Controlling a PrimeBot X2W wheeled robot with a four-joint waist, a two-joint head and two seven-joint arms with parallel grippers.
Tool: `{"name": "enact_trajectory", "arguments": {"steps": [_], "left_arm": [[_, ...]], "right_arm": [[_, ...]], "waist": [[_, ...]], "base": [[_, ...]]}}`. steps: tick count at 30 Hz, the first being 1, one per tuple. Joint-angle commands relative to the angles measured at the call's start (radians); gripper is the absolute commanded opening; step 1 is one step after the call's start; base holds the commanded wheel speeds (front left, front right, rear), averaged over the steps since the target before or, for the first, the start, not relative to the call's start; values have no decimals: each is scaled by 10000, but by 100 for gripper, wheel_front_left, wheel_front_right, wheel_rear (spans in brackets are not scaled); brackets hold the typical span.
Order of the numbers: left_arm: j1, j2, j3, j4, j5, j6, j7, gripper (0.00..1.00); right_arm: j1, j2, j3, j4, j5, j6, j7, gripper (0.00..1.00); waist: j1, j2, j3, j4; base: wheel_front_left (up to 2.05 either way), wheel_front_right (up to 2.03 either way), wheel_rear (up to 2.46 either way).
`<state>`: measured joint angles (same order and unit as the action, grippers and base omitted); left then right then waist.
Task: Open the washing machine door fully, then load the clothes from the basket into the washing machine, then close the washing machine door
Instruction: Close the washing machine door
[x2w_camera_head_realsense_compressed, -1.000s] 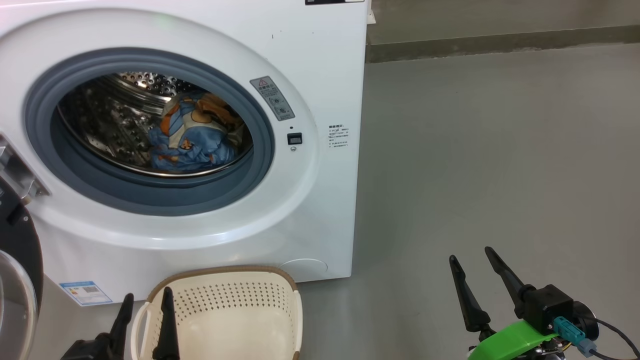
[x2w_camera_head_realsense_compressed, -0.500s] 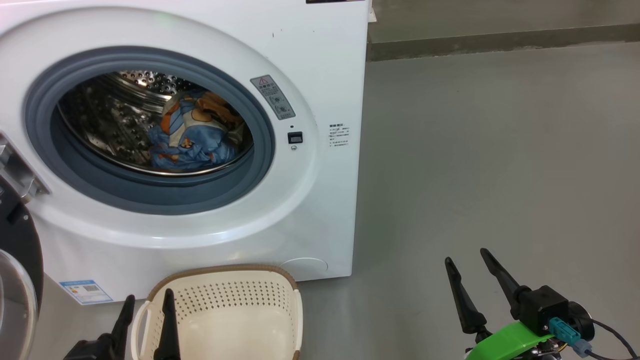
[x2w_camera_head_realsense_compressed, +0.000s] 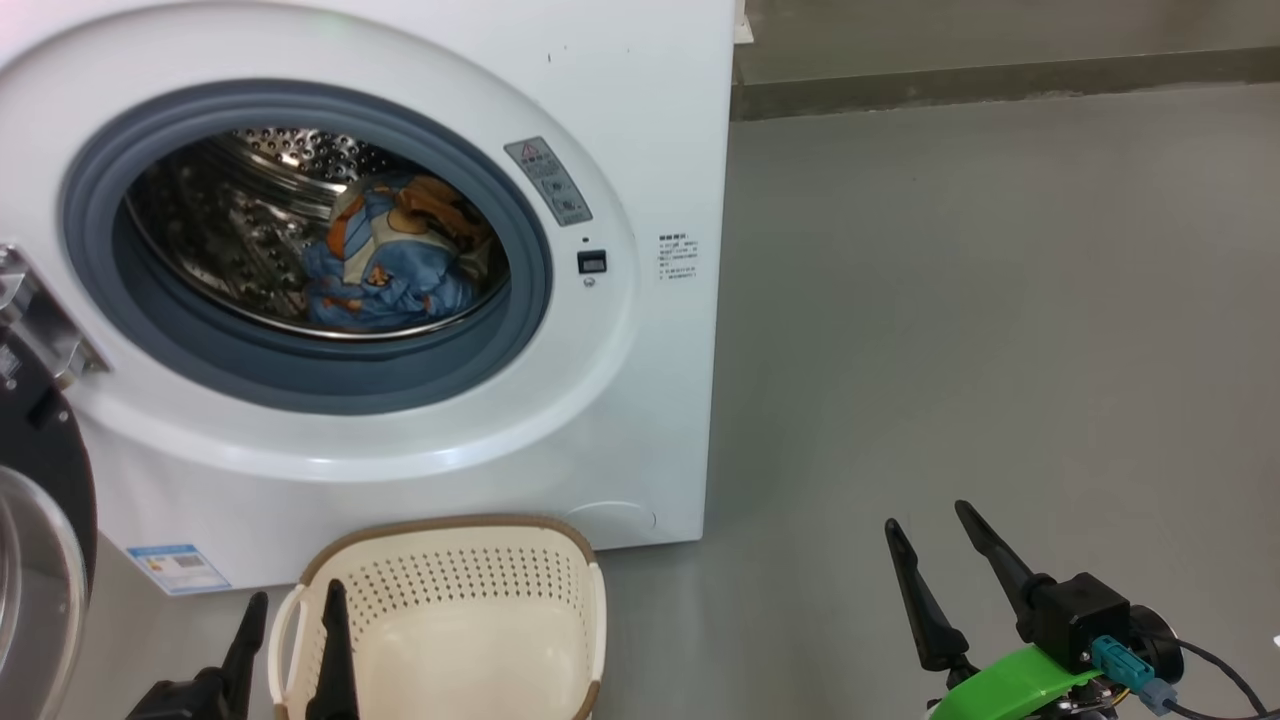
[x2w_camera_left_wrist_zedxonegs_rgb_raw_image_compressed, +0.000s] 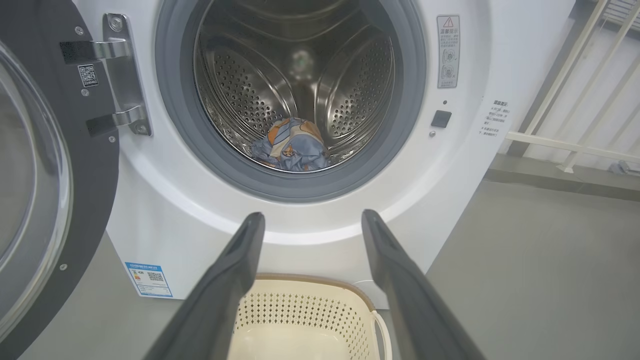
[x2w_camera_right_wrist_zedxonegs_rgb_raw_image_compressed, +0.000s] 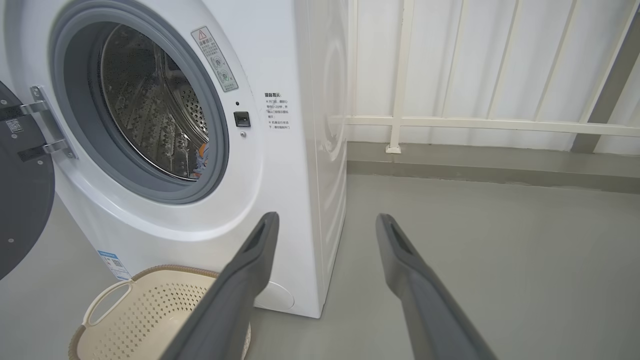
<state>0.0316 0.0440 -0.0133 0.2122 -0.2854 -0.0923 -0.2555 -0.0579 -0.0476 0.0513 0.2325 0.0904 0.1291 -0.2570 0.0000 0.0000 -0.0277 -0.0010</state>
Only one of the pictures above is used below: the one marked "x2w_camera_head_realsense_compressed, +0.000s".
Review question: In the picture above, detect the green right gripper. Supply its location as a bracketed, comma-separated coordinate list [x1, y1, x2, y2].
[883, 499, 1117, 720]

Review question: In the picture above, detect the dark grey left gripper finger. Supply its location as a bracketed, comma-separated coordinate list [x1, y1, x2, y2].
[304, 577, 362, 720]
[221, 591, 270, 720]

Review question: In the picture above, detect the black round glass washer door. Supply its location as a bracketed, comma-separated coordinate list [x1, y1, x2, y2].
[0, 244, 111, 720]

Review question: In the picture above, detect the blue bear print garment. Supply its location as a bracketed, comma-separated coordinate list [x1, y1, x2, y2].
[300, 172, 481, 333]

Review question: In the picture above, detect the cream orange blue garment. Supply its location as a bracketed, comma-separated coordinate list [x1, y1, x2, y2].
[328, 176, 496, 289]

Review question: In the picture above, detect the cream perforated laundry basket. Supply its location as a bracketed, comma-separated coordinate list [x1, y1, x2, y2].
[266, 514, 608, 720]

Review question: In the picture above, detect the grey rubber door gasket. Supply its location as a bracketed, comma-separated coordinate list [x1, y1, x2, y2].
[60, 79, 555, 417]

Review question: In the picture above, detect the white front-load washing machine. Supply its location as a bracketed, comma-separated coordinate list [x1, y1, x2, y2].
[0, 0, 739, 599]

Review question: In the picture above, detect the blue energy label sticker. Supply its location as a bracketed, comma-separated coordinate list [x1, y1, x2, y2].
[126, 542, 232, 597]

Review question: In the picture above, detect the round white filter cover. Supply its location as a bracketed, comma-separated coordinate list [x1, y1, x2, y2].
[560, 499, 659, 550]

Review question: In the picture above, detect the small printed text label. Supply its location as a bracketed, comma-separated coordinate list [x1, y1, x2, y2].
[656, 231, 700, 284]

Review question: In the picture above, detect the grey warning sticker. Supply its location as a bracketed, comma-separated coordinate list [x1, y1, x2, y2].
[503, 136, 594, 229]

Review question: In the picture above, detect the teal right camera connector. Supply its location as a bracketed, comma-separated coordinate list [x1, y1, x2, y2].
[1089, 634, 1182, 717]

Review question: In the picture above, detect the black right camera cable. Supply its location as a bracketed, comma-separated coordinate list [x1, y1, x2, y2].
[1163, 637, 1272, 720]

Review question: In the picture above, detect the grey wall skirting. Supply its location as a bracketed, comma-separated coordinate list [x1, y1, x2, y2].
[730, 46, 1280, 124]

